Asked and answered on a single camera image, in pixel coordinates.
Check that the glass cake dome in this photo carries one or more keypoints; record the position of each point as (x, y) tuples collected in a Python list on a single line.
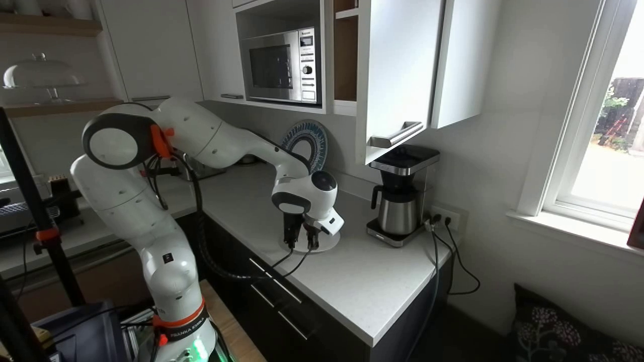
[(40, 73)]

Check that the plain white cupboard door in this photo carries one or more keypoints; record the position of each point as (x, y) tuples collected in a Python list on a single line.
[(463, 62)]

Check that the silver microwave oven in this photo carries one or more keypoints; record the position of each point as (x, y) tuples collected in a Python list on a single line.
[(278, 67)]

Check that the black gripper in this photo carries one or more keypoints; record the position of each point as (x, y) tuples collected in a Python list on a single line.
[(297, 224)]

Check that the dark floral cushion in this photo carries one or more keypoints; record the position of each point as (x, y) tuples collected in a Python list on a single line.
[(570, 332)]

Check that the plain white plate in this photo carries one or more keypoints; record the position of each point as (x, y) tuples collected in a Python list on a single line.
[(329, 242)]

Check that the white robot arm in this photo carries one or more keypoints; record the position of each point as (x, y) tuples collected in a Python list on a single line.
[(132, 202)]

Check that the white window frame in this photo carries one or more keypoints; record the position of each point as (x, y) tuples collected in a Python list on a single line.
[(576, 101)]

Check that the wooden wall shelf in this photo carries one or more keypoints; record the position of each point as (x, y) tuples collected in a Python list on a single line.
[(60, 105)]

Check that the black steel coffee maker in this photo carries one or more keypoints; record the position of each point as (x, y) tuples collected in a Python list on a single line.
[(398, 209)]

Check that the dark red object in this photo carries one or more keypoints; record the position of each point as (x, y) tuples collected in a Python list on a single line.
[(636, 228)]

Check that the dark base cabinet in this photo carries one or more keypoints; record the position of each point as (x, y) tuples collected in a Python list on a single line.
[(323, 334)]

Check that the black tripod stand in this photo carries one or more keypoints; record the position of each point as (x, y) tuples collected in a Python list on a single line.
[(30, 194)]

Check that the blue patterned decorative plate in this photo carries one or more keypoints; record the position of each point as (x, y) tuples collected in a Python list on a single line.
[(315, 144)]

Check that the white double wall outlet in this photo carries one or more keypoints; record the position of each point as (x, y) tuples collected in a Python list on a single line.
[(446, 219)]

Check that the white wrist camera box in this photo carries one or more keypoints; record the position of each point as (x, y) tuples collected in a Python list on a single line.
[(330, 222)]

